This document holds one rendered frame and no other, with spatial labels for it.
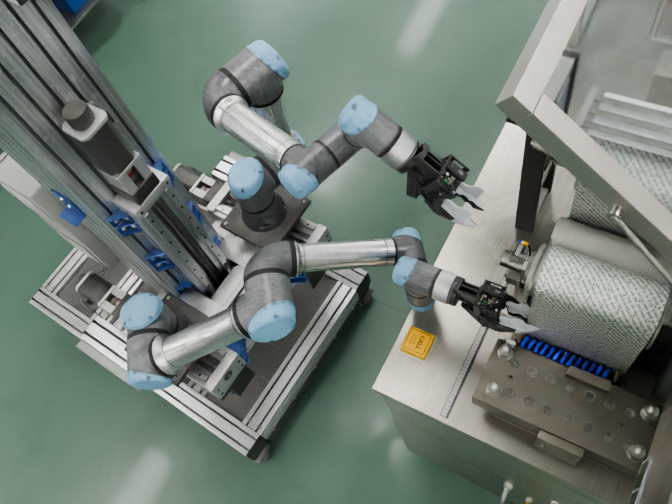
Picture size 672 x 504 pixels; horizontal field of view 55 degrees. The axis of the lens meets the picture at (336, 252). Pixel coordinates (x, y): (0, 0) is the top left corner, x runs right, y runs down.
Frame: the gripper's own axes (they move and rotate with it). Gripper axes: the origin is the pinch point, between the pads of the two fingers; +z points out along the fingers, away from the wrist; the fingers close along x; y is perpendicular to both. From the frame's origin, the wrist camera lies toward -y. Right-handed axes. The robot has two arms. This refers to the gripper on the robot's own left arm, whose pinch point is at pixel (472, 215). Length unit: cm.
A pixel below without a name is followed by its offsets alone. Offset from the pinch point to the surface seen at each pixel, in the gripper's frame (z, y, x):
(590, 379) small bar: 45.5, -1.6, -13.5
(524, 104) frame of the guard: -31, 60, -22
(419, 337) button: 21.1, -37.8, -16.7
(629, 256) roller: 31.8, 11.3, 9.2
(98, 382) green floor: -28, -198, -67
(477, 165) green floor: 56, -129, 99
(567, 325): 30.8, 2.5, -8.3
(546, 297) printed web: 20.4, 6.2, -8.1
